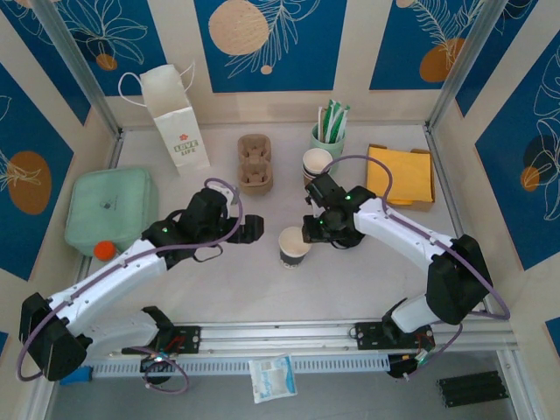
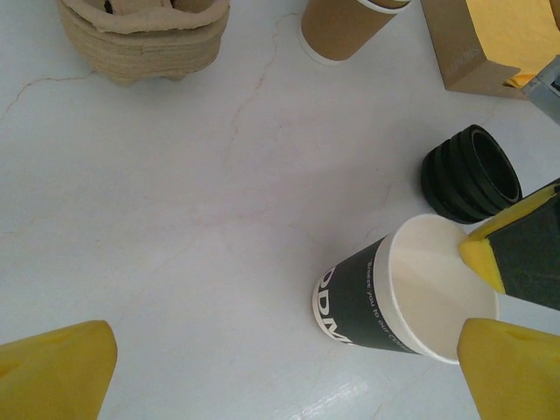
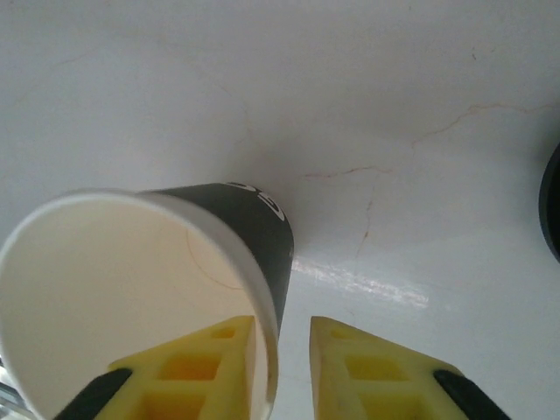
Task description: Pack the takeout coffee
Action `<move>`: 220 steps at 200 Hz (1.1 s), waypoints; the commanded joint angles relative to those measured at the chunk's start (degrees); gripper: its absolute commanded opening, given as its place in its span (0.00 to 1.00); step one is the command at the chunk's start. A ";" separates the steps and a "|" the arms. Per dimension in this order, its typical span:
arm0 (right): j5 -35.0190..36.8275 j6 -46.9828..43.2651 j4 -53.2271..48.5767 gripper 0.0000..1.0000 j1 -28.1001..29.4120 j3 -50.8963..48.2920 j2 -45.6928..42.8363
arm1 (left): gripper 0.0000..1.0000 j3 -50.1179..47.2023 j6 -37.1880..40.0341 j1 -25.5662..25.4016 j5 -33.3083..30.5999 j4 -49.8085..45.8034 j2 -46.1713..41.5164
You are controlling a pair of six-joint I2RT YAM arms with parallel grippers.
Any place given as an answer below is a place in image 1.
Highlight aluminium frame post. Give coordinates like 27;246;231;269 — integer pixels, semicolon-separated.
426;0;504;132
30;0;123;137

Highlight white blue printed packet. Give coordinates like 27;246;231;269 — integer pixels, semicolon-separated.
248;353;298;404

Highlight thin purple cable loop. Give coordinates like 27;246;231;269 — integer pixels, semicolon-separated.
143;347;193;395

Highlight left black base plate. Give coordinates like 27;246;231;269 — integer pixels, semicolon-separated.
121;324;203;356

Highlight right lower frame post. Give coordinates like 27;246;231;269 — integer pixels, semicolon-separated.
496;349;531;420

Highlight pale green straw mug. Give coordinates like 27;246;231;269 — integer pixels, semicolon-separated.
310;122;347;170

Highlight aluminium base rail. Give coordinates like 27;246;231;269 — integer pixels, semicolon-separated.
85;318;515;358

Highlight brown paper cup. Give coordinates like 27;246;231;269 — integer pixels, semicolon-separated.
301;168;327;187

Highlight blue plastic clamp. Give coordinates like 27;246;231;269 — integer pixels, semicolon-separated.
59;366;93;387

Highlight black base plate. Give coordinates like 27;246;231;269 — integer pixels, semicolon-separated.
121;324;203;356
353;321;435;351

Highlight stack of yellow napkins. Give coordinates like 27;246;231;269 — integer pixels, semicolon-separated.
365;143;437;214

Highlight left lower frame post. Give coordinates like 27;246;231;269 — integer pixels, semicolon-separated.
25;379;60;420

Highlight left aluminium frame post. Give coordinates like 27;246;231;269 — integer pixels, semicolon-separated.
30;0;123;137

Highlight left base circuit board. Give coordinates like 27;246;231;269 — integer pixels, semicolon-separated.
139;349;177;374

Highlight aluminium side rail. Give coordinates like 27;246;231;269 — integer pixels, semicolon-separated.
423;124;494;317
108;129;128;171

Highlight white paper takeout bag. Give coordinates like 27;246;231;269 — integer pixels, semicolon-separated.
118;60;211;178

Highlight right aluminium frame post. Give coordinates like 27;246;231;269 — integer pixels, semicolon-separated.
426;0;504;132

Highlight right base circuit board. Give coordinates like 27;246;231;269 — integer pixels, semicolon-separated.
388;352;434;381

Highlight right aluminium side rail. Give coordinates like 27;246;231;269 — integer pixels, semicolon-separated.
423;124;494;317

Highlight mint green square container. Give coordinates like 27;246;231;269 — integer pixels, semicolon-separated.
64;168;159;259

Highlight orange round cap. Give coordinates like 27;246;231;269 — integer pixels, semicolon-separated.
94;240;117;263

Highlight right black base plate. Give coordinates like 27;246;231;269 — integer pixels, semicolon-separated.
353;321;435;351

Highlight black extrusion pieces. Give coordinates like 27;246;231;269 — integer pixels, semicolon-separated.
436;370;511;409

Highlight stack of paper cups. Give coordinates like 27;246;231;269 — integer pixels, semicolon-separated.
301;147;334;176

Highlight yellow napkin stack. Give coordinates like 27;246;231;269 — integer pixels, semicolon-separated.
366;145;435;206

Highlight left aluminium side rail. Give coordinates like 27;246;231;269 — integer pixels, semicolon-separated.
108;129;128;171

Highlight white slotted cable duct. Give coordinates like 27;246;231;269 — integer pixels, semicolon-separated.
89;354;391;378

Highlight base circuit board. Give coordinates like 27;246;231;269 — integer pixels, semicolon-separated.
388;352;434;381
139;349;177;374

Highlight dark printed coffee cup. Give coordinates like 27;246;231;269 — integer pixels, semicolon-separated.
278;226;313;270

